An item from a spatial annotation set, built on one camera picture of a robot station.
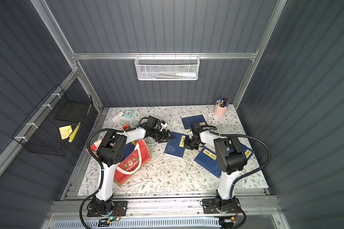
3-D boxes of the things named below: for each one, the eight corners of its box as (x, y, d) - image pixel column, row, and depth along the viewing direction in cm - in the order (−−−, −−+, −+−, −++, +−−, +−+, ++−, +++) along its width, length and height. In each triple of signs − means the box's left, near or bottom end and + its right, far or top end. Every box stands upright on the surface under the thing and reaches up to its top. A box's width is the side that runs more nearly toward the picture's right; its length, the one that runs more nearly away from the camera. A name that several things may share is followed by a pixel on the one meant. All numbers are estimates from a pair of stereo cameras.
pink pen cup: (213, 117, 116) (217, 105, 106) (214, 111, 121) (217, 99, 110) (223, 118, 115) (228, 107, 105) (223, 112, 119) (228, 101, 109)
